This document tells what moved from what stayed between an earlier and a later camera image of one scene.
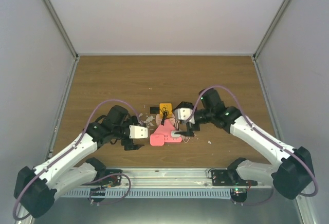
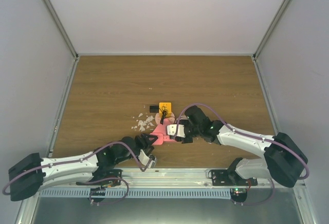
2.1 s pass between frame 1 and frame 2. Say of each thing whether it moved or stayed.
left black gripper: moved
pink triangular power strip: stayed
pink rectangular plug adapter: stayed
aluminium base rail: stayed
